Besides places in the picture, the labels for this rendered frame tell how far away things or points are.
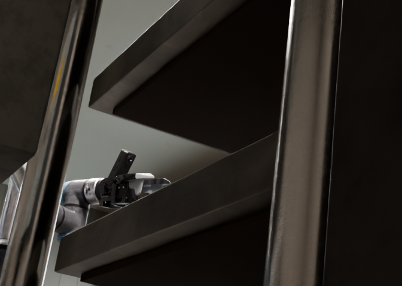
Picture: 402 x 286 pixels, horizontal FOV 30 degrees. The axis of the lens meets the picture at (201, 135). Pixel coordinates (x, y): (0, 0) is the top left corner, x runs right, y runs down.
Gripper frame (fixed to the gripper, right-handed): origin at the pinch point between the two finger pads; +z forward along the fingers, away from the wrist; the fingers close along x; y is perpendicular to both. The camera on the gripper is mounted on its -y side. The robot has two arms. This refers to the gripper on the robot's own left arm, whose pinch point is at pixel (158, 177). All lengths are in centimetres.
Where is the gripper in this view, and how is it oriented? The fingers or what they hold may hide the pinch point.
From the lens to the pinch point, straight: 206.6
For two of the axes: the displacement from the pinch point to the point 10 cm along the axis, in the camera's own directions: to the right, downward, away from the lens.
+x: -5.7, -2.5, -7.8
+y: -0.5, 9.6, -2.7
